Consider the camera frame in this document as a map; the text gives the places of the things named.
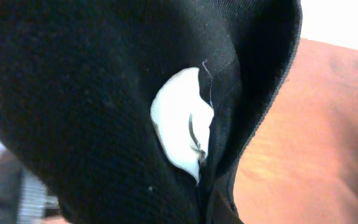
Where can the black t-shirt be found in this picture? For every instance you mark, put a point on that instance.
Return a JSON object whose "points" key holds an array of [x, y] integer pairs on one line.
{"points": [[139, 111]]}

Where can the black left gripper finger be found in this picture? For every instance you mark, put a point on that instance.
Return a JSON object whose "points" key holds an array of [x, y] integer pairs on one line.
{"points": [[222, 212]]}

